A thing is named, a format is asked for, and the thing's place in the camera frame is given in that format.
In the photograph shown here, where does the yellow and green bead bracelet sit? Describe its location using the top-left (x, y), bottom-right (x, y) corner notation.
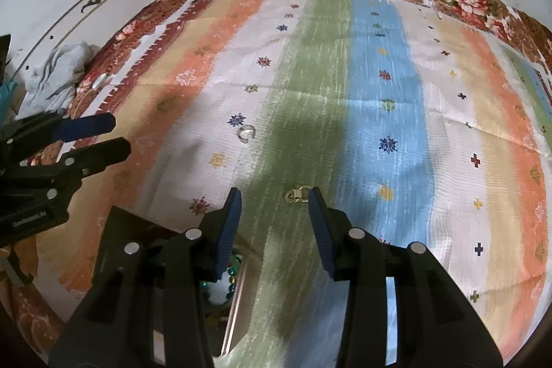
top-left (208, 249), bottom-right (243, 328)

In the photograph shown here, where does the silver metal tin box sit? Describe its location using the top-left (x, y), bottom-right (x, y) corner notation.
top-left (92, 205), bottom-right (252, 358)

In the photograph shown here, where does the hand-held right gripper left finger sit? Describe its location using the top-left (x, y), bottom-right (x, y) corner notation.
top-left (49, 187), bottom-right (243, 368)

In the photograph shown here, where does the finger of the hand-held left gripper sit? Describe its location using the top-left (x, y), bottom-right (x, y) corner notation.
top-left (25, 137), bottom-right (132, 201)
top-left (0, 112), bottom-right (117, 145)

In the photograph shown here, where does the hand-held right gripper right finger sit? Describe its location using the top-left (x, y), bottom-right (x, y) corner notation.
top-left (308, 186), bottom-right (503, 368)

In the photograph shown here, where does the grey crumpled cloth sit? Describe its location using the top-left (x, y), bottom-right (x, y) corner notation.
top-left (21, 41), bottom-right (100, 119)

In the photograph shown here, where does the striped blanket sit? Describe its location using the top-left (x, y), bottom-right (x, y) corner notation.
top-left (37, 0), bottom-right (552, 368)

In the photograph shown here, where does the gold ring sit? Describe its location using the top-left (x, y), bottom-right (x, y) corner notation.
top-left (285, 186), bottom-right (310, 203)

